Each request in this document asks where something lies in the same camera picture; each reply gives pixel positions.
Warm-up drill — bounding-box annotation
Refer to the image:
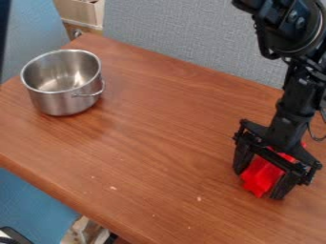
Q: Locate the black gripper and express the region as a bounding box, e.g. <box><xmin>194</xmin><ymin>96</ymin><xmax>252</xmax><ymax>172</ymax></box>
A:
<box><xmin>232</xmin><ymin>108</ymin><xmax>322</xmax><ymax>200</ymax></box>

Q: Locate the red cross-shaped block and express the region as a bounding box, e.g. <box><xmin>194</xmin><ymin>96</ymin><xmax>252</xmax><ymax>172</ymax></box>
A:
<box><xmin>239</xmin><ymin>145</ymin><xmax>307</xmax><ymax>197</ymax></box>

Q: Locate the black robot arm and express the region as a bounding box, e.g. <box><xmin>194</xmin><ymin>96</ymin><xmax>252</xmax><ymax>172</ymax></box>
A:
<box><xmin>231</xmin><ymin>0</ymin><xmax>326</xmax><ymax>199</ymax></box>

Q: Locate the metal pot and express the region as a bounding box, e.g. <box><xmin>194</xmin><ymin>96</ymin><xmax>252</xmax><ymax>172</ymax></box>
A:
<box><xmin>20</xmin><ymin>49</ymin><xmax>105</xmax><ymax>116</ymax></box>

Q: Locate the dark object bottom left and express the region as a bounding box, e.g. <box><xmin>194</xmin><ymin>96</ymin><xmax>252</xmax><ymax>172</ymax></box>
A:
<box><xmin>0</xmin><ymin>227</ymin><xmax>33</xmax><ymax>244</ymax></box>

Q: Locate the wooden table leg structure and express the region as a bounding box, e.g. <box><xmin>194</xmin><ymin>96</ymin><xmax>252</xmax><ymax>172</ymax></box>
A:
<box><xmin>60</xmin><ymin>216</ymin><xmax>111</xmax><ymax>244</ymax></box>

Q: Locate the black cable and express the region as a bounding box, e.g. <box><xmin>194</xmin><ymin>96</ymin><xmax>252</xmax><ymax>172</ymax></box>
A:
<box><xmin>306</xmin><ymin>108</ymin><xmax>326</xmax><ymax>143</ymax></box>

